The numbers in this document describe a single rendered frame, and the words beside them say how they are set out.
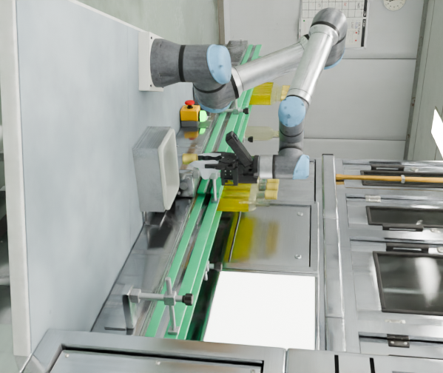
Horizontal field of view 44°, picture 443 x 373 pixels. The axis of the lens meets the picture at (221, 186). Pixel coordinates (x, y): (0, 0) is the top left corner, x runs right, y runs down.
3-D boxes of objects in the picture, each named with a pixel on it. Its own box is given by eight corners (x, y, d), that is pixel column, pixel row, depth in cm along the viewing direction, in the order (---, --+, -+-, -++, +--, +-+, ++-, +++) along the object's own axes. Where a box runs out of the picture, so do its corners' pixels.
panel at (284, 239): (193, 372, 149) (319, 383, 143) (192, 364, 147) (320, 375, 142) (235, 204, 226) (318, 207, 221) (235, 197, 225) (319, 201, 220)
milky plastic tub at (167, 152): (141, 212, 173) (168, 213, 172) (133, 147, 162) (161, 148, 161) (155, 186, 188) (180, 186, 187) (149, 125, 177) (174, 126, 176)
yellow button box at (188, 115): (180, 126, 223) (197, 127, 221) (178, 109, 219) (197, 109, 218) (183, 120, 229) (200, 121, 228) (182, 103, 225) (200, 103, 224)
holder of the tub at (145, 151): (142, 226, 176) (166, 226, 175) (132, 148, 163) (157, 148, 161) (155, 199, 191) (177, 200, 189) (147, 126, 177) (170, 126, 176)
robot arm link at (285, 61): (185, 69, 178) (337, 9, 182) (192, 95, 192) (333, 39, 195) (198, 96, 173) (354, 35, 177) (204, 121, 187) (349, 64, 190)
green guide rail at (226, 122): (195, 175, 190) (218, 176, 189) (195, 172, 190) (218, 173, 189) (248, 46, 342) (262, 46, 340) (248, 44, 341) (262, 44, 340)
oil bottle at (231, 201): (198, 210, 200) (256, 213, 197) (197, 197, 197) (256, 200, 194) (201, 203, 205) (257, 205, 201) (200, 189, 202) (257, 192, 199)
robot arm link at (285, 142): (305, 110, 167) (304, 142, 162) (304, 129, 177) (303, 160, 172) (279, 110, 168) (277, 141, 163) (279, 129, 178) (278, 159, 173)
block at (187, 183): (174, 197, 191) (194, 198, 190) (172, 174, 186) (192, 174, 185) (177, 192, 194) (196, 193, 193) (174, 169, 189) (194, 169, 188)
